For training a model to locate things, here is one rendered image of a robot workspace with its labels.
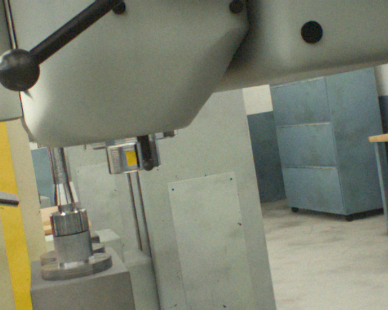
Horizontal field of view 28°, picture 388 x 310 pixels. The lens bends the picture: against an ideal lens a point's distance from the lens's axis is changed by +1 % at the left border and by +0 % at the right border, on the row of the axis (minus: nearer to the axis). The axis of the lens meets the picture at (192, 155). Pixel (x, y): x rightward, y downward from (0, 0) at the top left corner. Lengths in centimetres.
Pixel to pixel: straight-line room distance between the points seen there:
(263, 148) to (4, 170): 825
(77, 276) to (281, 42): 46
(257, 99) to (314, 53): 986
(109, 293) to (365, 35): 47
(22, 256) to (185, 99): 182
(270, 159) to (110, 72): 994
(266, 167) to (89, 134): 989
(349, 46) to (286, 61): 5
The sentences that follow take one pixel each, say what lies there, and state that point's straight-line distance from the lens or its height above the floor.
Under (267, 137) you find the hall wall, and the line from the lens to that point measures 1051.
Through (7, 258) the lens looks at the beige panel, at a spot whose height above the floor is 98.
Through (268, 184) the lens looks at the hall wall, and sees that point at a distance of 1052.
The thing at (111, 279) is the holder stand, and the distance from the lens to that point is 96.
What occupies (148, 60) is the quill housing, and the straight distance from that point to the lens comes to 61.
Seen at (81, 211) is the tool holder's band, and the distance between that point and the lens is 99.
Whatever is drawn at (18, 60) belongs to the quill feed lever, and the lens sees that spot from 55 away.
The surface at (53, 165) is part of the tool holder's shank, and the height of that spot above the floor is 129.
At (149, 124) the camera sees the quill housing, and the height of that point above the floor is 132.
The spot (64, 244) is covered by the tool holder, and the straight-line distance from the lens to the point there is 99.
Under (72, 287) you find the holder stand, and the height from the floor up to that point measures 114.
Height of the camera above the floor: 132
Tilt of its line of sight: 3 degrees down
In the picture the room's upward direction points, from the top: 9 degrees counter-clockwise
